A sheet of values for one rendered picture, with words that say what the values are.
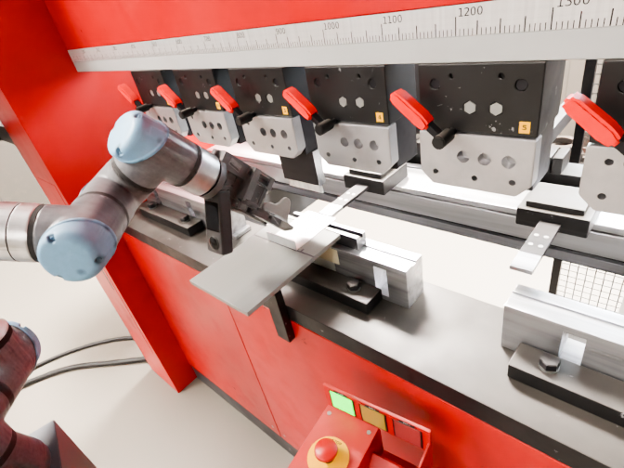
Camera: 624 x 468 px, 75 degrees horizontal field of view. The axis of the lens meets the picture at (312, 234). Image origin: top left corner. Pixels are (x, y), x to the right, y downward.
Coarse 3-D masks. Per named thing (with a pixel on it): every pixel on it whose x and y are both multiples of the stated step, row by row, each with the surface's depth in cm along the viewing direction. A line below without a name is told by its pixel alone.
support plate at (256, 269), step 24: (264, 240) 89; (312, 240) 85; (336, 240) 85; (216, 264) 84; (240, 264) 83; (264, 264) 81; (288, 264) 80; (216, 288) 78; (240, 288) 76; (264, 288) 75
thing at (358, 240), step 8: (296, 216) 96; (336, 224) 89; (336, 232) 86; (344, 232) 85; (352, 232) 86; (360, 232) 84; (344, 240) 86; (352, 240) 84; (360, 240) 84; (352, 248) 85
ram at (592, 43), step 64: (64, 0) 106; (128, 0) 87; (192, 0) 74; (256, 0) 64; (320, 0) 57; (384, 0) 51; (448, 0) 46; (128, 64) 102; (192, 64) 84; (256, 64) 72; (320, 64) 63
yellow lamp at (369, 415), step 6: (360, 408) 71; (366, 408) 70; (366, 414) 71; (372, 414) 70; (378, 414) 69; (366, 420) 72; (372, 420) 71; (378, 420) 70; (384, 420) 69; (378, 426) 71; (384, 426) 70
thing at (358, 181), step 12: (348, 180) 103; (360, 180) 101; (372, 180) 98; (384, 180) 97; (396, 180) 101; (348, 192) 98; (360, 192) 98; (372, 192) 100; (384, 192) 98; (336, 204) 95
